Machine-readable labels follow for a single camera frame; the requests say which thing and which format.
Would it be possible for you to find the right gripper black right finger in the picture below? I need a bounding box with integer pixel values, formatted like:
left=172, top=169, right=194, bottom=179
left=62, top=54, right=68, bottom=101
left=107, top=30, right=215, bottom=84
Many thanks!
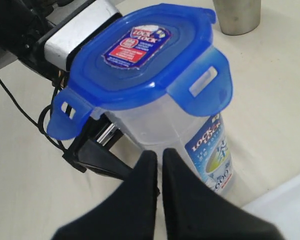
left=162, top=148, right=284, bottom=240

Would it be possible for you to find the white plastic tray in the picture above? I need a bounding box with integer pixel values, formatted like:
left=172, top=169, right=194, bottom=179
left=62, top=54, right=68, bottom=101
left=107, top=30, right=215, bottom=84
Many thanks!
left=242, top=174, right=300, bottom=240

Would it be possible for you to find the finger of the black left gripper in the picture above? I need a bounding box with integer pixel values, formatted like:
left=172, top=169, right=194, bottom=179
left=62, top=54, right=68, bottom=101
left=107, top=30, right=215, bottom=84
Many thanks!
left=62, top=114, right=132, bottom=179

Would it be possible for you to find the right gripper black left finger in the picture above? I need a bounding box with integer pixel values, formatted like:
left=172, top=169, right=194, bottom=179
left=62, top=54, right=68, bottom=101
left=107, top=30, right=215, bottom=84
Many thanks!
left=52, top=150, right=157, bottom=240

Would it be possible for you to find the stainless steel cup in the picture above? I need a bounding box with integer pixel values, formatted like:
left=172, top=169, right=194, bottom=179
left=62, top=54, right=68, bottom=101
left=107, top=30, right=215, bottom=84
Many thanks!
left=213, top=0, right=262, bottom=36

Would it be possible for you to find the black cable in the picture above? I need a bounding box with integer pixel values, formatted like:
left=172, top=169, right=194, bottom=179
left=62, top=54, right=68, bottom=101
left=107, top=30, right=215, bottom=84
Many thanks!
left=0, top=63, right=77, bottom=156

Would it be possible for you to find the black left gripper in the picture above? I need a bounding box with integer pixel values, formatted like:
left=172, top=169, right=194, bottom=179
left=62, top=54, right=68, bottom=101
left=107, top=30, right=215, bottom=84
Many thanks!
left=0, top=0, right=123, bottom=86

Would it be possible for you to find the blue container lid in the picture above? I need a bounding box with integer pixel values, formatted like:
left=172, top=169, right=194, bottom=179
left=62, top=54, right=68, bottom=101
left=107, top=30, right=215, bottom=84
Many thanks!
left=47, top=3, right=233, bottom=140

